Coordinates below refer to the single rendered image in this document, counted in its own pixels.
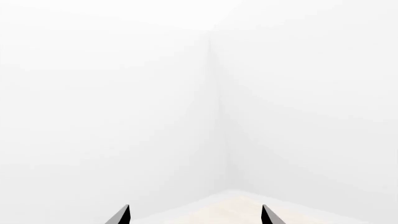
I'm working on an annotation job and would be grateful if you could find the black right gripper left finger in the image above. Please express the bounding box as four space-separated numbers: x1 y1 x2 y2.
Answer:
104 203 131 224

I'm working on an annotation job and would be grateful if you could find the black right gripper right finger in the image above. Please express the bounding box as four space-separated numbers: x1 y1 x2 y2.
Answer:
261 203 287 224

